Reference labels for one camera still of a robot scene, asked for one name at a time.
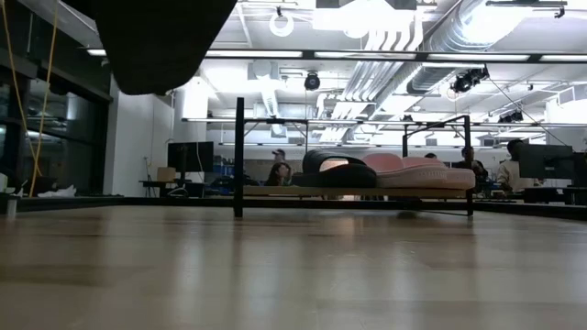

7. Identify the black foam slide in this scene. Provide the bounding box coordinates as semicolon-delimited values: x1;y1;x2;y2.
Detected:
292;148;379;189
63;0;238;96

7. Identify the pink foam slide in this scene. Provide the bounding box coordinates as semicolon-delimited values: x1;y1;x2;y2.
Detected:
361;152;449;190
403;156;477;191

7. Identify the black ceiling dome fixture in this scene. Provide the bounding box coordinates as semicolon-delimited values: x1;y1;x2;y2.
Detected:
303;71;322;92

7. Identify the black monitor on desk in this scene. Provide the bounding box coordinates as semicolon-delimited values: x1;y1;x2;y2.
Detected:
167;141;216;174

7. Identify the long ceiling light strip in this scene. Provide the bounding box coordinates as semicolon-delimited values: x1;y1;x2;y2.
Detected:
85;47;587;63

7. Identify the dark monitor desk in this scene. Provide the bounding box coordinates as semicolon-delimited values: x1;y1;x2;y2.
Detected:
138;179;207;199

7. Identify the black ceiling spot lamp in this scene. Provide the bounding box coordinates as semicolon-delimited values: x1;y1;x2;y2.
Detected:
449;66;491;94

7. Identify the small black ceiling lamp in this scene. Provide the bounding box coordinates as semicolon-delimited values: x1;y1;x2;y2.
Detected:
497;109;525;124

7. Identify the white crumpled bag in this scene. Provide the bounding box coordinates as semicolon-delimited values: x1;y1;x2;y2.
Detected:
38;183;78;199

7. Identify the wide black monitor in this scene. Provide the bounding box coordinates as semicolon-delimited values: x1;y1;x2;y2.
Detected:
517;144;574;181

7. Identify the small white cylinder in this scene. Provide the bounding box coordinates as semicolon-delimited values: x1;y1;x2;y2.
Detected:
4;194;19;220

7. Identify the wooden shelf with black frame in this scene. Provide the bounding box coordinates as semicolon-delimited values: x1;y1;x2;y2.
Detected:
231;96;472;219

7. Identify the white ring ceiling lamp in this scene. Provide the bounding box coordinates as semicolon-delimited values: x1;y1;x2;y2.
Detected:
268;12;295;39

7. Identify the black aluminium table frame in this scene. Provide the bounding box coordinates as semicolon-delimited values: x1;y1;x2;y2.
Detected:
17;195;587;222

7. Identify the silver ceiling duct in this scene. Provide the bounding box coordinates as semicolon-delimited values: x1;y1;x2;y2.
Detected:
405;0;510;95

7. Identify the yellow hanging cable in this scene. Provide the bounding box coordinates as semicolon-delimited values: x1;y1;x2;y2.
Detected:
0;0;60;199

